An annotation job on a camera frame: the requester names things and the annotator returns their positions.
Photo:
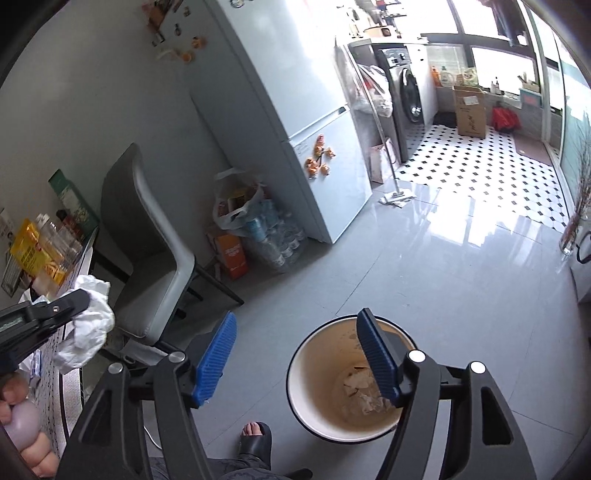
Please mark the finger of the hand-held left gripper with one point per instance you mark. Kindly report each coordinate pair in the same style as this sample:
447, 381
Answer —
64, 307

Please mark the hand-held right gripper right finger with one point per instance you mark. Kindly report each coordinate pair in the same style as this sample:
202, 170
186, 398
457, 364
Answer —
376, 364

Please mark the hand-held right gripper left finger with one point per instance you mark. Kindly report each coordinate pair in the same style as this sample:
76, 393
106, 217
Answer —
214, 364

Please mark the white tissue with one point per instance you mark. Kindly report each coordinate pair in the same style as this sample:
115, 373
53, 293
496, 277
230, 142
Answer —
90, 332

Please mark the white round waste bin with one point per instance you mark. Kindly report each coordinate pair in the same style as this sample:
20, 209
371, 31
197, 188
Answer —
318, 369

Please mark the person's left hand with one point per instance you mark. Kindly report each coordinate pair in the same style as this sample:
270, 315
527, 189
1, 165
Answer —
41, 457

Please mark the yellow snack bag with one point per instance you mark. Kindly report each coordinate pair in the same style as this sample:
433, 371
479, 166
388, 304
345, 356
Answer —
32, 254

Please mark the clear plastic water bottle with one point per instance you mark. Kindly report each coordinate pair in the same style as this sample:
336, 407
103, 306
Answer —
60, 244

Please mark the patterned white tablecloth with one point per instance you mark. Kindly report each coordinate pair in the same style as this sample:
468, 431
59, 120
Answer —
69, 397

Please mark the grey upholstered chair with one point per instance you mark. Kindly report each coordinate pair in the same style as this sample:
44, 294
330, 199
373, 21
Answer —
138, 258

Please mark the black slipper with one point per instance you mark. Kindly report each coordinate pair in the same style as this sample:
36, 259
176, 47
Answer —
256, 450

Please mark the tall green box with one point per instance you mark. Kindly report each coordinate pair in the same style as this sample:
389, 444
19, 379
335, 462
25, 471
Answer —
74, 198

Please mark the orange carton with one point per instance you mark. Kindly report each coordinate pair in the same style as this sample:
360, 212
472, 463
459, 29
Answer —
233, 256

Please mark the pack of water bottles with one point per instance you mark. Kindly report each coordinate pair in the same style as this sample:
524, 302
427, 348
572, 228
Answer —
277, 240

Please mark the white plastic shopping bag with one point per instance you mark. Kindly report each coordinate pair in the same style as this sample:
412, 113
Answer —
231, 203

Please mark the white flat mop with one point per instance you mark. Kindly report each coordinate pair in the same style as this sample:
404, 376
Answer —
397, 198

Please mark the white paper bag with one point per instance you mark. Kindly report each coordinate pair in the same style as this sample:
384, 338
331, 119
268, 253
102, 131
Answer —
379, 164

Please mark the orange doll fridge magnet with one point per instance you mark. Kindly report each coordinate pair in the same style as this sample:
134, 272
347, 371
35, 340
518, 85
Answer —
318, 157

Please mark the black floor mat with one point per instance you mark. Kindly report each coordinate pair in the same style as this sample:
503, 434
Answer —
444, 120

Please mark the brown doormat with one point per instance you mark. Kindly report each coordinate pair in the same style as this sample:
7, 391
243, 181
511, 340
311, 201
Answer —
533, 148

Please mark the brown cardboard box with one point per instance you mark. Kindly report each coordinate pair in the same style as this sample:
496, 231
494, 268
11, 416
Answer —
470, 113

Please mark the hanging red white plastic bag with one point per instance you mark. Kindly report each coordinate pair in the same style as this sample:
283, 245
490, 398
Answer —
376, 92

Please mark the grey washing machine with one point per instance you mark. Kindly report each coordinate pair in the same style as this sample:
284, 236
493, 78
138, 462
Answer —
406, 92

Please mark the pale blue fridge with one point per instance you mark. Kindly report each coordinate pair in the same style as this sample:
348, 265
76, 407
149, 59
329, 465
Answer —
286, 92

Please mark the cluster of fridge magnets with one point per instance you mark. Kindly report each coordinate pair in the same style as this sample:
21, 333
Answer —
187, 50

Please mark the detergent bottles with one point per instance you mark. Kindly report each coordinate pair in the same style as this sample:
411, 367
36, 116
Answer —
442, 76

